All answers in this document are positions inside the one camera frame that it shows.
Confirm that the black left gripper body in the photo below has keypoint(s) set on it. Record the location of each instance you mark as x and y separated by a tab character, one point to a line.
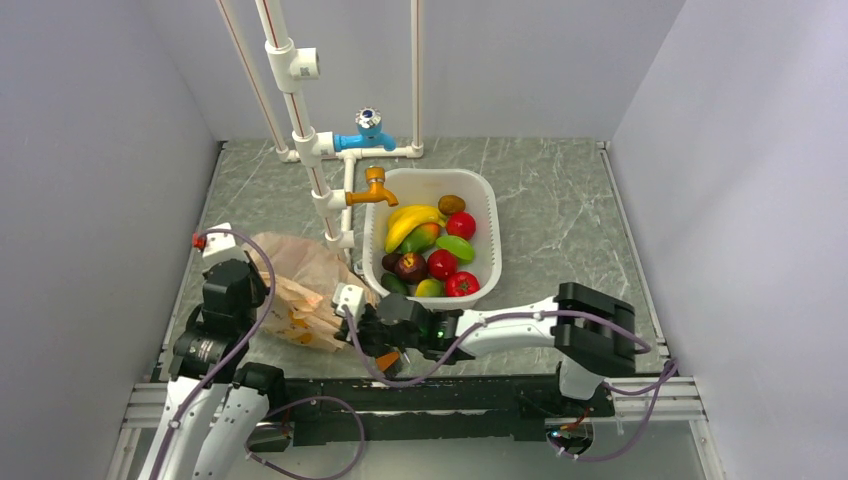
260	289

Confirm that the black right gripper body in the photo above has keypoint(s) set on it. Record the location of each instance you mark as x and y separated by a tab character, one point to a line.
372	333

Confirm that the peach plastic bag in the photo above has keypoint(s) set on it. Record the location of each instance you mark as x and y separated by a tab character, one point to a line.
306	277

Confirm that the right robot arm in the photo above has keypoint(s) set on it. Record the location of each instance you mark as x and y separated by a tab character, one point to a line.
594	332

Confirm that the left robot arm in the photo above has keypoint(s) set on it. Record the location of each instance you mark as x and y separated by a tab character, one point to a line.
214	399

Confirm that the dark green fake avocado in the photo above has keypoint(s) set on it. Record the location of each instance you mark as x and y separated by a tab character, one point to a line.
393	284

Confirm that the dark purple fake mangosteen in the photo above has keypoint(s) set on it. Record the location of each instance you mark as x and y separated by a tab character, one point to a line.
411	268

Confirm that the red fake tomato front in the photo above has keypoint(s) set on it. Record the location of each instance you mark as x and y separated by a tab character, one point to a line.
461	283

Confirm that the red fake tomato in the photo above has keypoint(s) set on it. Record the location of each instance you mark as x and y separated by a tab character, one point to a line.
461	283
442	264

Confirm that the red fake tomato centre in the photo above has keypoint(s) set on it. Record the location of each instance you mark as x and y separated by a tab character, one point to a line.
442	264

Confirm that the green orange fake mango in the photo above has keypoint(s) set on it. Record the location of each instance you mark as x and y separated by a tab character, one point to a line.
421	238

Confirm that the green fake lime slice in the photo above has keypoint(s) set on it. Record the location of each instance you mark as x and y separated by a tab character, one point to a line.
457	246

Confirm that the yellow fake banana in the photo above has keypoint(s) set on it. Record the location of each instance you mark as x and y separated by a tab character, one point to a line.
402	222

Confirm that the red fake apple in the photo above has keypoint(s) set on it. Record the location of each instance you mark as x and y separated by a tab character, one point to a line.
461	224

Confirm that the brown fake kiwi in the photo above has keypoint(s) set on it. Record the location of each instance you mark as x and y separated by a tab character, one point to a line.
449	205

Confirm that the orange black brush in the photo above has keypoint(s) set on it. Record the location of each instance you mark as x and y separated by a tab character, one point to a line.
390	364

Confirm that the yellow green small mango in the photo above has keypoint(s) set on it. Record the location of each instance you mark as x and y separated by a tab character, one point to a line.
430	287

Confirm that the white plastic basin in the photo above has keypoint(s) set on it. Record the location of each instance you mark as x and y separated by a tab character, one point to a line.
425	187

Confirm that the orange faucet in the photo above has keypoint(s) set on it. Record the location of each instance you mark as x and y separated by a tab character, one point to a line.
376	191

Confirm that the blue faucet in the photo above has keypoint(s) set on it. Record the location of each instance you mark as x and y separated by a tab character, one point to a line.
370	134

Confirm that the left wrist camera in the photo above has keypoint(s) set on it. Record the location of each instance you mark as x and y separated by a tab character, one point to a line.
216	248

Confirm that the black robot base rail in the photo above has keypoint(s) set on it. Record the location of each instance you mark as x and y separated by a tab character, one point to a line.
520	407

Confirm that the white PVC pipe frame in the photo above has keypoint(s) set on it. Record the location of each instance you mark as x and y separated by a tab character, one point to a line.
330	173

